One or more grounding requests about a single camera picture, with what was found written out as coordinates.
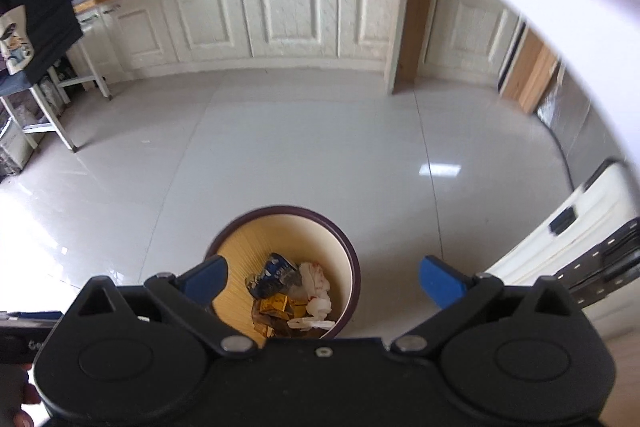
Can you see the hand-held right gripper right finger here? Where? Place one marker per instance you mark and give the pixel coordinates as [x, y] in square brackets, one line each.
[442, 282]

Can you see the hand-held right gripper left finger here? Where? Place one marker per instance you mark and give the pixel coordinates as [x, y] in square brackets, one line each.
[205, 279]

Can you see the blue snack bag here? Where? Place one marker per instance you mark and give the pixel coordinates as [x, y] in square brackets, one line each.
[272, 274]

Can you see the yellow cardboard box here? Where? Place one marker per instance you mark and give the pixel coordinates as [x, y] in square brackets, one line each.
[280, 304]

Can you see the beige ribbed trash bin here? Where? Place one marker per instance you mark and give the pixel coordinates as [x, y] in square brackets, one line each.
[280, 232]

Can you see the white red plastic bag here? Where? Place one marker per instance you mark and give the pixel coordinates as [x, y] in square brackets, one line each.
[315, 287]

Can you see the clear white plastic bag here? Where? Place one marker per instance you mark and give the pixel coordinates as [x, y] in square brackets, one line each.
[310, 323]

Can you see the person's left hand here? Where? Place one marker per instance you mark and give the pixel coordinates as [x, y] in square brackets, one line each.
[31, 397]

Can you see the white panel with black latch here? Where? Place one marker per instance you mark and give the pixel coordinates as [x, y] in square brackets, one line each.
[590, 202]

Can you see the white folding table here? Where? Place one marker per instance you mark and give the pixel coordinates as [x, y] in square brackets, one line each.
[55, 122]

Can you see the white countertop edge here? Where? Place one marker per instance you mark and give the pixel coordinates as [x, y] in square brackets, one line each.
[410, 17]

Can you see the cream cabinet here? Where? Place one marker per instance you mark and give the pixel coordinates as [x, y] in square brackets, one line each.
[290, 12]

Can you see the cartoon tote bag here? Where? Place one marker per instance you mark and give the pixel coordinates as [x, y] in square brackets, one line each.
[15, 39]

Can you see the dark navy bag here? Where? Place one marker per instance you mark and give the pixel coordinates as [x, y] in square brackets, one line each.
[45, 7]

